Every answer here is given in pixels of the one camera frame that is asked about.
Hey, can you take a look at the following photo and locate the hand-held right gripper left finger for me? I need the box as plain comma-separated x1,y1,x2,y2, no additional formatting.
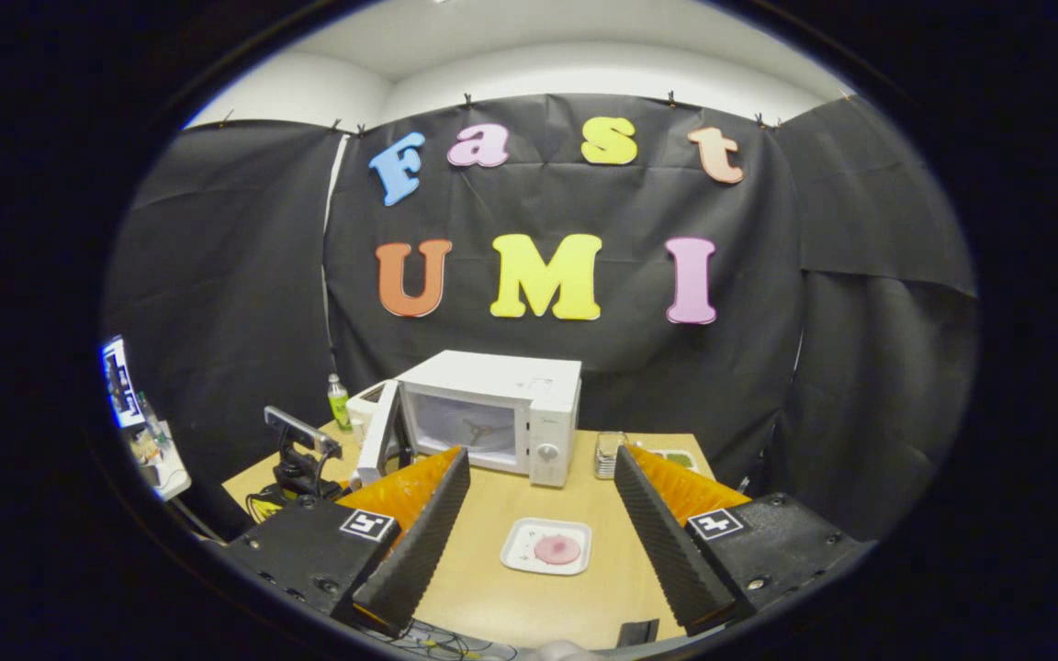
217,447,472,641

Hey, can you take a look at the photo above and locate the computer monitor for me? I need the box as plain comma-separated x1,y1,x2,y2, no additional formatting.
103,337,146,430

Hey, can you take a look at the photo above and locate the metal wire basket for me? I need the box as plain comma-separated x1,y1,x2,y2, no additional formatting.
594,431,629,480

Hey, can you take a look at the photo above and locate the white microwave oven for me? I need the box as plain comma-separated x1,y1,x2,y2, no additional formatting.
352,350,582,488

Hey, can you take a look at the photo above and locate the tangle of thin cables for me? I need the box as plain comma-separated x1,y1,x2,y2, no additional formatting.
382,620,516,661

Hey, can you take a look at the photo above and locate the white toaster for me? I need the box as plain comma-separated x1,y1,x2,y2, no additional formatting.
346,381,397,451

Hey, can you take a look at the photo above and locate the black backdrop cloth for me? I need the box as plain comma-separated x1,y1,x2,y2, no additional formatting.
102,92,980,543

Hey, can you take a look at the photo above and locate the white square plate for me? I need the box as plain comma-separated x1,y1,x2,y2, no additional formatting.
501,518,593,577

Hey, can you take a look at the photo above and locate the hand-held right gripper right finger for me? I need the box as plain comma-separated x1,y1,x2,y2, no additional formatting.
613,444,870,637

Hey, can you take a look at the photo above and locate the green drink bottle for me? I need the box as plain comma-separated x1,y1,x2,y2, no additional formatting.
327,374,352,432

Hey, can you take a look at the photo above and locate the pink ham slice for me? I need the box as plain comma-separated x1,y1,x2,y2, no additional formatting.
534,535,582,566

